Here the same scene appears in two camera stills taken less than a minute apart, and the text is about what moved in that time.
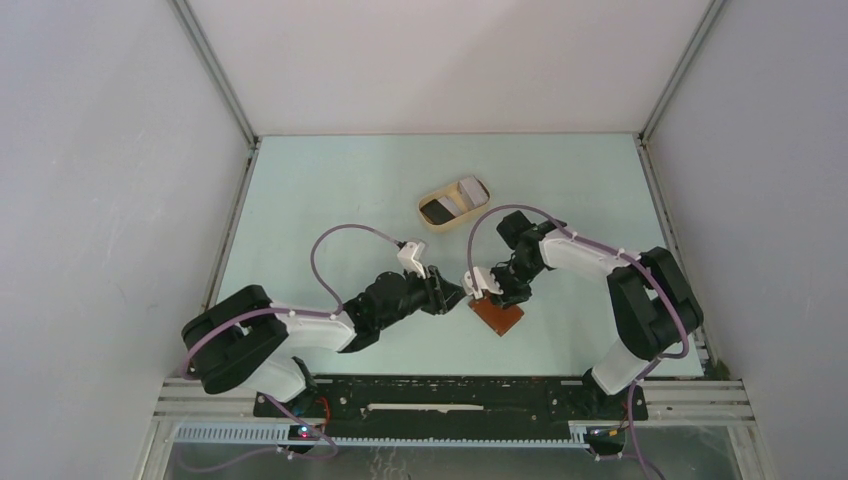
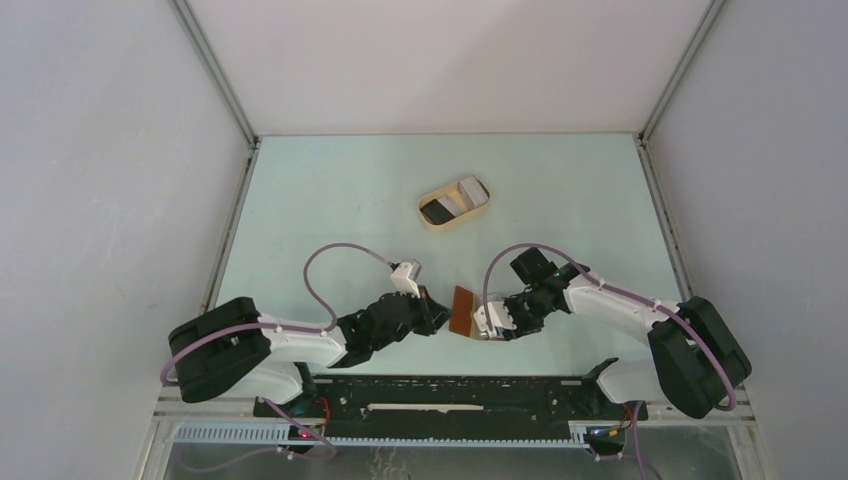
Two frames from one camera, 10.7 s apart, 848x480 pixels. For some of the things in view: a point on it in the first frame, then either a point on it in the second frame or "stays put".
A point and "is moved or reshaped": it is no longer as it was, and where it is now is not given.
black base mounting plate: (447, 401) stays put
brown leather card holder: (500, 320) is moved or reshaped
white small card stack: (445, 200) stays put
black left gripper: (440, 294) to (432, 314)
